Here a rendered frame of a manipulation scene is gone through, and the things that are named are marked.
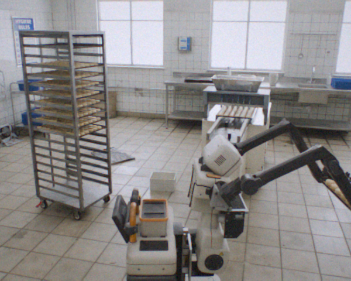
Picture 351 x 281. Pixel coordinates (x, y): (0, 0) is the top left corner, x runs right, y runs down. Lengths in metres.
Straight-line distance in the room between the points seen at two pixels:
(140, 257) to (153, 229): 0.18
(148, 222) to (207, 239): 0.33
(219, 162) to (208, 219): 0.34
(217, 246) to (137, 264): 0.44
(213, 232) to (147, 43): 5.96
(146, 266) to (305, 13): 5.97
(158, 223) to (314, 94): 5.11
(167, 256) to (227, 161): 0.55
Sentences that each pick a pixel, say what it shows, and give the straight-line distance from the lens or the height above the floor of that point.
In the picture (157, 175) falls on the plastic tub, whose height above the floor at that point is 0.11.
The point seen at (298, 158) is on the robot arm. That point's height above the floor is 1.30.
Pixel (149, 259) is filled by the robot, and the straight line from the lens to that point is 1.86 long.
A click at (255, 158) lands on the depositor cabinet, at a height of 0.45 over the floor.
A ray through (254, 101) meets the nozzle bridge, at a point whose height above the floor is 1.08.
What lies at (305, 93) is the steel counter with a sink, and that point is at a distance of 6.66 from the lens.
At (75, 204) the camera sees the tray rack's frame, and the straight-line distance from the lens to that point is 3.85.
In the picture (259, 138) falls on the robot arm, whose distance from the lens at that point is 2.14.
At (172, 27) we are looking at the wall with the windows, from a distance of 7.35.
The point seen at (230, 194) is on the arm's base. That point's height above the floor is 1.14.
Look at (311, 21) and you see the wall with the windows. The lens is 7.19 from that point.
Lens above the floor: 1.88
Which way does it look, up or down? 17 degrees down
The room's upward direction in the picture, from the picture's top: 1 degrees clockwise
